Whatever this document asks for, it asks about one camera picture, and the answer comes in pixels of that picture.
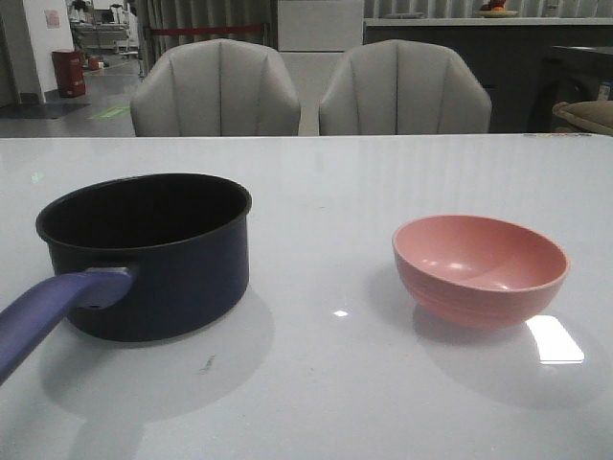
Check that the pink plastic bowl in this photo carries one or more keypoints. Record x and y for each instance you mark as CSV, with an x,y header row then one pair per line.
x,y
478,272

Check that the right beige upholstered chair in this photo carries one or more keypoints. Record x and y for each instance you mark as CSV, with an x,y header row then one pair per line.
x,y
400,87

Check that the beige upholstered chair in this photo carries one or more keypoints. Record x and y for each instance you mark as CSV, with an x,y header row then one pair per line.
x,y
400,87
219,87

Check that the left beige upholstered chair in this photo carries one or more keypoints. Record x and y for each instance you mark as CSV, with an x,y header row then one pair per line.
x,y
219,87

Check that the white cabinet block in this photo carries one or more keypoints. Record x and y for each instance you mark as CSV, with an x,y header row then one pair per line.
x,y
312,36

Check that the red barrier belt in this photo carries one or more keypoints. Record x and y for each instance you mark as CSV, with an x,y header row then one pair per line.
x,y
250,29

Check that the dark grey counter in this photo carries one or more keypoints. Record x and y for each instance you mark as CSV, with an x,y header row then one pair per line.
x,y
507,56

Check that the red trash bin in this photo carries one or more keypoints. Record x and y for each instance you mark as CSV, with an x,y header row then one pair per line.
x,y
69,74

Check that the fruit plate on counter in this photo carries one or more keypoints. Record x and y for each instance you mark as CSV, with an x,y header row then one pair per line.
x,y
495,9

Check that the beige cushion at right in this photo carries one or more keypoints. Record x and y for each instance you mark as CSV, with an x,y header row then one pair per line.
x,y
590,116

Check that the dark blue saucepan purple handle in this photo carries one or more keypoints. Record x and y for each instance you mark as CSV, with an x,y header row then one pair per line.
x,y
135,259

